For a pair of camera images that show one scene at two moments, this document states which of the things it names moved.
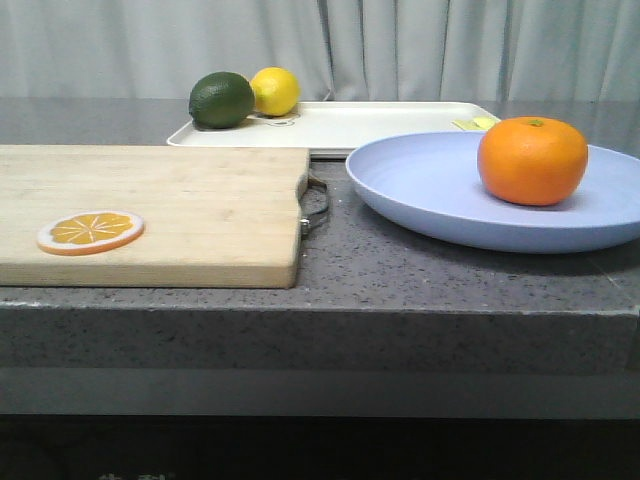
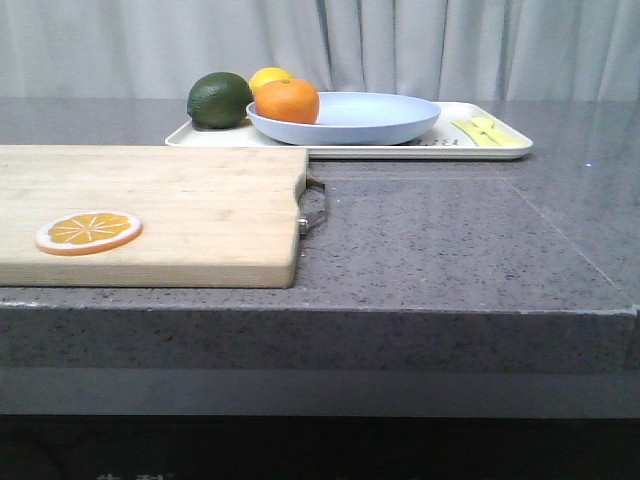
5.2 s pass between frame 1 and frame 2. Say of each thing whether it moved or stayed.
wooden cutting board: stayed
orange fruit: moved
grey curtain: stayed
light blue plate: moved
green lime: stayed
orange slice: stayed
